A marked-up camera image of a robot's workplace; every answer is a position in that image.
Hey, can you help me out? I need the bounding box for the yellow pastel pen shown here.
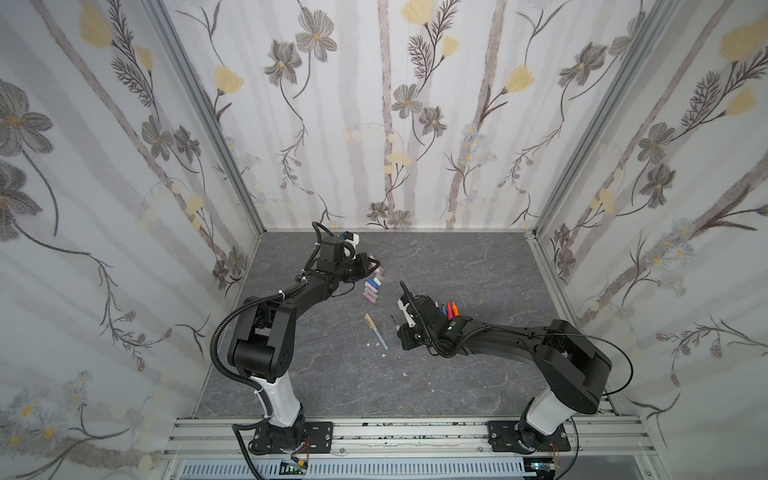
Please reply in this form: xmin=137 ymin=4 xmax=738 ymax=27
xmin=364 ymin=313 xmax=389 ymax=350

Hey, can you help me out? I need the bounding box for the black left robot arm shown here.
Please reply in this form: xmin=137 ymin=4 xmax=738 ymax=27
xmin=209 ymin=222 xmax=380 ymax=459

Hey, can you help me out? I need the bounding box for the small circuit board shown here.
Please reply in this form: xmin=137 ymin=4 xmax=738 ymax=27
xmin=278 ymin=460 xmax=308 ymax=475

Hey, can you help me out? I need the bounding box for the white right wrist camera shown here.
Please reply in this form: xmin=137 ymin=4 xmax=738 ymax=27
xmin=397 ymin=299 xmax=416 ymax=328

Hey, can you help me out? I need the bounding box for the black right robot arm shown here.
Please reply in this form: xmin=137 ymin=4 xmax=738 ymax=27
xmin=398 ymin=282 xmax=629 ymax=455

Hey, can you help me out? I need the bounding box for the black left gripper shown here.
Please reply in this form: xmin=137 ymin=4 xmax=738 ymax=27
xmin=333 ymin=253 xmax=380 ymax=283

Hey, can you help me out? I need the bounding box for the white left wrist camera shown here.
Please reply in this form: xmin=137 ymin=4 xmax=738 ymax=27
xmin=338 ymin=231 xmax=360 ymax=248

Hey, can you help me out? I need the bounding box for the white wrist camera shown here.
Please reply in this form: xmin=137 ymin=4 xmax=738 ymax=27
xmin=338 ymin=231 xmax=360 ymax=248
xmin=397 ymin=299 xmax=416 ymax=328

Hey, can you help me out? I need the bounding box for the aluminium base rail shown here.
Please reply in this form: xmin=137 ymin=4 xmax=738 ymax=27
xmin=161 ymin=414 xmax=671 ymax=479

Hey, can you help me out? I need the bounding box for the white cable duct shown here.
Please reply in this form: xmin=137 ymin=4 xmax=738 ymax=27
xmin=179 ymin=458 xmax=529 ymax=480

